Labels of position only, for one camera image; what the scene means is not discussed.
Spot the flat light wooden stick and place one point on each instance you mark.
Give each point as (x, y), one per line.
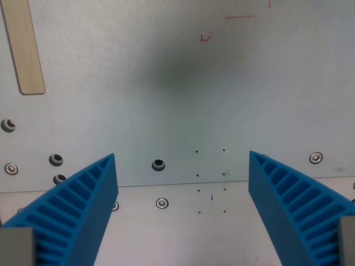
(26, 52)

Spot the silver hex socket screw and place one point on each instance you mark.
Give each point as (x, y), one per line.
(11, 168)
(316, 158)
(162, 203)
(115, 206)

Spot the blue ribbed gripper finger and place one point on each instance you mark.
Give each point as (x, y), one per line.
(83, 210)
(280, 199)

